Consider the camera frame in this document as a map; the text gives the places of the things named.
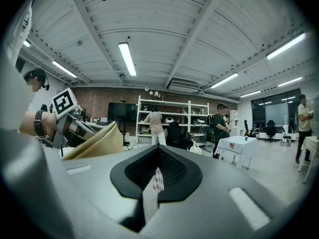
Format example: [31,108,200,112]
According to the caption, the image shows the white metal shelving rack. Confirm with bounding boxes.
[136,95,210,147]

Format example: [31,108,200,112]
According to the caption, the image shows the black office chair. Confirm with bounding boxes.
[265,119,277,143]
[243,119,257,138]
[166,121,192,149]

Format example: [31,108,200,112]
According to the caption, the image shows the black folding chair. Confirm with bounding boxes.
[280,127,292,147]

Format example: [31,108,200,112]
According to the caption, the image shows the large dark window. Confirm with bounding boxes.
[251,88,303,134]

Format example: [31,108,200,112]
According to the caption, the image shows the plain white table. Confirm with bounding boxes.
[298,135,319,184]

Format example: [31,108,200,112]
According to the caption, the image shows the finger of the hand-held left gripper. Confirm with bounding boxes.
[72,118,98,144]

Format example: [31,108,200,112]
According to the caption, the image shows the white printed ceramic mug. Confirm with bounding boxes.
[189,139,203,155]

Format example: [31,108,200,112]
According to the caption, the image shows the person's white shirt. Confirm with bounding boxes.
[4,0,33,67]

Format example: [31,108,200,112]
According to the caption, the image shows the white tall cabinet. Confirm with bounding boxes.
[229,110,240,137]

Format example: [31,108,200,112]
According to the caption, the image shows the white cloth covered table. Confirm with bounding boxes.
[214,135,258,170]

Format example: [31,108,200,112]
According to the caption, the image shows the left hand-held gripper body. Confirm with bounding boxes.
[44,88,84,149]

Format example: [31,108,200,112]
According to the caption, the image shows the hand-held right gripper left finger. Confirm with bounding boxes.
[61,144,159,234]

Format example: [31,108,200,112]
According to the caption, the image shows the white office desk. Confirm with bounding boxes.
[84,119,108,132]

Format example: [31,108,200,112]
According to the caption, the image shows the white ceiling air conditioner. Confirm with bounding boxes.
[166,77,201,94]

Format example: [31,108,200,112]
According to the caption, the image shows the black wristwatch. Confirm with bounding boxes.
[34,110,47,138]

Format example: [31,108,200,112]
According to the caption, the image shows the red checkered cloth table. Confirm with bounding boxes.
[142,167,165,224]

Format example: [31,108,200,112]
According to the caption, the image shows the person's left forearm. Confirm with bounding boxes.
[19,110,57,138]

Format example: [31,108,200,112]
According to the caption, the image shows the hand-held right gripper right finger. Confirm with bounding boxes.
[138,144,291,239]

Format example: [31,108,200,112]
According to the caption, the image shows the black wall television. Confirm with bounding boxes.
[107,102,139,123]

